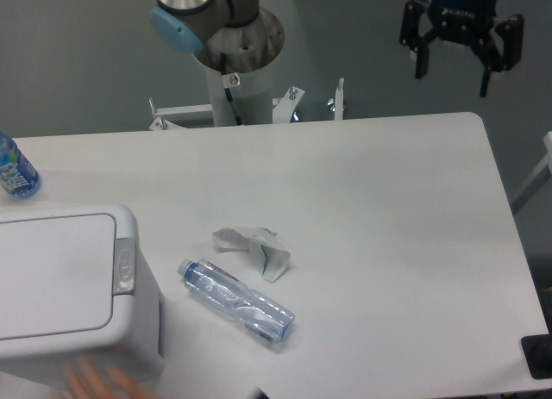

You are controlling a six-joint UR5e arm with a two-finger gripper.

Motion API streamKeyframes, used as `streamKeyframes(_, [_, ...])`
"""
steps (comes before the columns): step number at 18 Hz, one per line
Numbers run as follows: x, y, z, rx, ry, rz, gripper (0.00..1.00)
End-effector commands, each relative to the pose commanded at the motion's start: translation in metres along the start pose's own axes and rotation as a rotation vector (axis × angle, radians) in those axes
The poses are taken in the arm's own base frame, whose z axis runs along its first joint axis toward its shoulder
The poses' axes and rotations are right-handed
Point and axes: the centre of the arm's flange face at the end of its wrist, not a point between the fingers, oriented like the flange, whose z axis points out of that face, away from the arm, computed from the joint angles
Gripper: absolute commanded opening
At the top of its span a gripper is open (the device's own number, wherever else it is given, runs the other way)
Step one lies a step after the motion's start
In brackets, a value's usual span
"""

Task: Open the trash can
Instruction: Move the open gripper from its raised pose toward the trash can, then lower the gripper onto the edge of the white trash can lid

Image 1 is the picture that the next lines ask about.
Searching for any black clamp at table edge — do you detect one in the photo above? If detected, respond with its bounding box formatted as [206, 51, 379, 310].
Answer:
[521, 334, 551, 380]

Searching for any white metal base frame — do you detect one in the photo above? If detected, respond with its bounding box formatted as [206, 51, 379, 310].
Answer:
[148, 77, 347, 131]

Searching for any black cable on pedestal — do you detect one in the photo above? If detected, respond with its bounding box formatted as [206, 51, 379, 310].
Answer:
[219, 52, 243, 127]

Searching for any blue labelled water bottle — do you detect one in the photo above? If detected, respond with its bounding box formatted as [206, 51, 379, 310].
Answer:
[1, 132, 41, 199]

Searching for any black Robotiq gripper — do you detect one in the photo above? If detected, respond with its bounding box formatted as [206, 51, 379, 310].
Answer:
[399, 0, 525, 97]

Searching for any blurred human hand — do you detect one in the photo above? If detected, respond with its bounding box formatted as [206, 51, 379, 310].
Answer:
[64, 358, 157, 399]

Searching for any white frame at right edge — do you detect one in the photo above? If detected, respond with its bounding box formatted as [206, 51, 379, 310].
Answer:
[510, 132, 551, 215]

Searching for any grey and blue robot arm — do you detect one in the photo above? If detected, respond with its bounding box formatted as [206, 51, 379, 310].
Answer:
[149, 0, 524, 97]

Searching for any crushed clear plastic bottle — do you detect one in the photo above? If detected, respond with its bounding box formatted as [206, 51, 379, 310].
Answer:
[178, 259, 295, 344]

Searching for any white plastic trash can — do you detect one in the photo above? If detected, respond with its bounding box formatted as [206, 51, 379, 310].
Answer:
[1, 204, 165, 387]

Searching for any crumpled white paper wrapper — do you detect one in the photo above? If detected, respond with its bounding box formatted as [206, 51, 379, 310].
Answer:
[212, 227, 291, 283]

